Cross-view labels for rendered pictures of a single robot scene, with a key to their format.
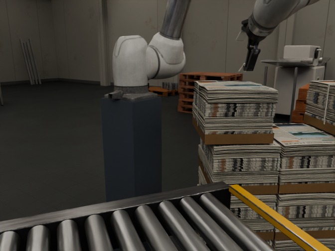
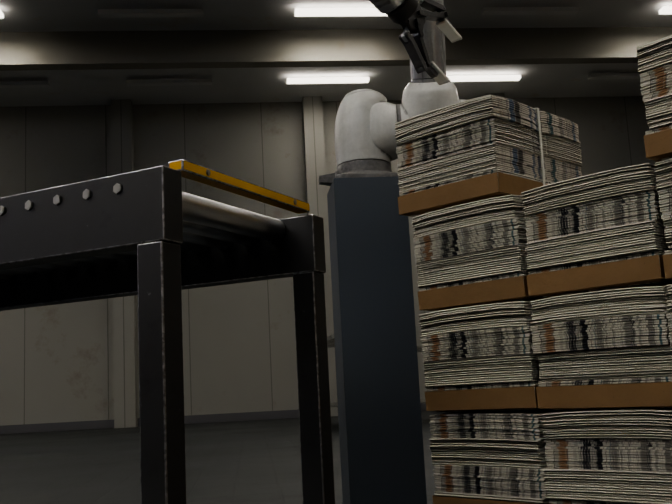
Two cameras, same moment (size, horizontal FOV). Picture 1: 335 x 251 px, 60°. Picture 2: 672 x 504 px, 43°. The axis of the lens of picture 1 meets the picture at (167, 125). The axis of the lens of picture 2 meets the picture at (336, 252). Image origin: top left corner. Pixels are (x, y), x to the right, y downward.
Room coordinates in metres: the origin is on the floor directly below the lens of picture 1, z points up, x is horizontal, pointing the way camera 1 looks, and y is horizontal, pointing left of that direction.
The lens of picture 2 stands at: (-0.33, -1.53, 0.44)
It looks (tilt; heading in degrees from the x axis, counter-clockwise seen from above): 9 degrees up; 48
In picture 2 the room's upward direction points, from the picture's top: 3 degrees counter-clockwise
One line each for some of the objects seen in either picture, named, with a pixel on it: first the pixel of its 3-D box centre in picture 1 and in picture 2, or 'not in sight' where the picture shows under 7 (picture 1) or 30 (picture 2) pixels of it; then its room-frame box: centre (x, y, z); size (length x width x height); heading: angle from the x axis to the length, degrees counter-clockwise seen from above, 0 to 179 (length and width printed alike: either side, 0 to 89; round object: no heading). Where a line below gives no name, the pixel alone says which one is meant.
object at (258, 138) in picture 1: (234, 133); (466, 198); (1.21, -0.29, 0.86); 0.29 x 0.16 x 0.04; 93
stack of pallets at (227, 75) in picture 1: (210, 92); not in sight; (5.99, -0.88, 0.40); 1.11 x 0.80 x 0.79; 54
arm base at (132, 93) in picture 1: (128, 91); (357, 176); (1.32, 0.18, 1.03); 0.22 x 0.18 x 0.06; 144
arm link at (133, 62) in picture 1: (132, 60); (365, 128); (1.34, 0.16, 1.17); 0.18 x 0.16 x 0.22; 134
